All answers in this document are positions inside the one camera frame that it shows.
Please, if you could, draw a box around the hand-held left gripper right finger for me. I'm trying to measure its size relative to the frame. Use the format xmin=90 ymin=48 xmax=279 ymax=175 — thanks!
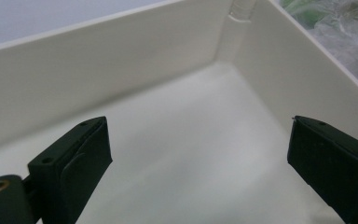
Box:
xmin=287 ymin=115 xmax=358 ymax=224

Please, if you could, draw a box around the white plastic box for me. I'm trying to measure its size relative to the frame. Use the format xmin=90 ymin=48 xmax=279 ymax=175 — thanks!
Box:
xmin=0 ymin=0 xmax=358 ymax=224

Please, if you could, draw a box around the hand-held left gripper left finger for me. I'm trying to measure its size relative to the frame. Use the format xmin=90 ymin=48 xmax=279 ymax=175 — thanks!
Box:
xmin=27 ymin=116 xmax=113 ymax=224

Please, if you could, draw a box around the clear plastic bag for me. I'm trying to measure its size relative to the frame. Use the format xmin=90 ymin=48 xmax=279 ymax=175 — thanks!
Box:
xmin=278 ymin=0 xmax=358 ymax=96

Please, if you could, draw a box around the green snack packet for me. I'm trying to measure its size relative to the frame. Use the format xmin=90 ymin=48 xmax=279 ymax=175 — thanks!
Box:
xmin=281 ymin=0 xmax=327 ymax=29

